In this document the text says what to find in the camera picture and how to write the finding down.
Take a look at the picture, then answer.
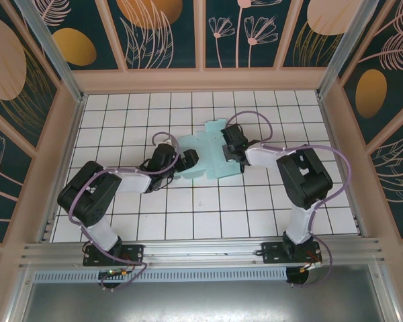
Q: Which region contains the light teal cloth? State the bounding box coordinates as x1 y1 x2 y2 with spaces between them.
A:
179 119 244 182

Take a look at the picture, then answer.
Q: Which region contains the small green circuit board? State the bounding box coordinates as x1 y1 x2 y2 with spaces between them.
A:
99 268 130 279

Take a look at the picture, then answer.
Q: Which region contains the grey metal sheet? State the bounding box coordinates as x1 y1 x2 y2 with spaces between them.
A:
6 264 400 322

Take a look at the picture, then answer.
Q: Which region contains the aluminium mounting rail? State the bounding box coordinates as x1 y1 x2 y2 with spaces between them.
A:
18 237 386 269

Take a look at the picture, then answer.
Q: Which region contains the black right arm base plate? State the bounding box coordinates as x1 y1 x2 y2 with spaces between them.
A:
260 241 323 264

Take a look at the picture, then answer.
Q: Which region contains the aluminium table edge rail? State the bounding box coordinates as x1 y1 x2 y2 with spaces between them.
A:
38 93 88 244
317 93 365 237

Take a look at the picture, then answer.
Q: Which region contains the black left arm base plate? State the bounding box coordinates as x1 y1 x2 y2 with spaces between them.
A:
83 244 145 268

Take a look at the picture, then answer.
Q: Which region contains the grey slotted cable duct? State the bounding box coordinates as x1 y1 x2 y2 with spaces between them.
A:
33 268 288 282

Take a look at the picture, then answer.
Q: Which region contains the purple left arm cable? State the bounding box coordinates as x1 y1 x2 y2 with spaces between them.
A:
69 132 182 292

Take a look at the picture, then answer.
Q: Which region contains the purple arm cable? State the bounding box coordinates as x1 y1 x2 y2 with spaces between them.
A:
226 110 353 289
69 132 182 292

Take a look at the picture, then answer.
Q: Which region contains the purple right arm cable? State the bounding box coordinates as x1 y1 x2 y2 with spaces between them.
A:
226 110 353 289

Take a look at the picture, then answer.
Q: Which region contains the aluminium frame post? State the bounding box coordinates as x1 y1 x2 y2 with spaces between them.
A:
315 0 380 98
15 0 88 101

